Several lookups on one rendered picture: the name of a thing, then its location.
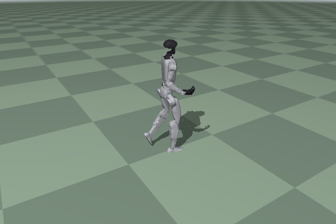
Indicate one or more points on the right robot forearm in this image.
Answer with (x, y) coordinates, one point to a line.
(176, 89)

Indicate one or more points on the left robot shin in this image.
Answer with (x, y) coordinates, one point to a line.
(156, 124)

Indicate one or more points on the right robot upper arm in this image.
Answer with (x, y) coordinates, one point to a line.
(172, 68)

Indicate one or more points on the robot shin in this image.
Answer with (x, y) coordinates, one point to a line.
(156, 124)
(174, 130)

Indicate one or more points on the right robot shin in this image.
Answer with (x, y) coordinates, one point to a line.
(174, 130)

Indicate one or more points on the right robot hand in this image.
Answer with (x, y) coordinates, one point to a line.
(189, 91)

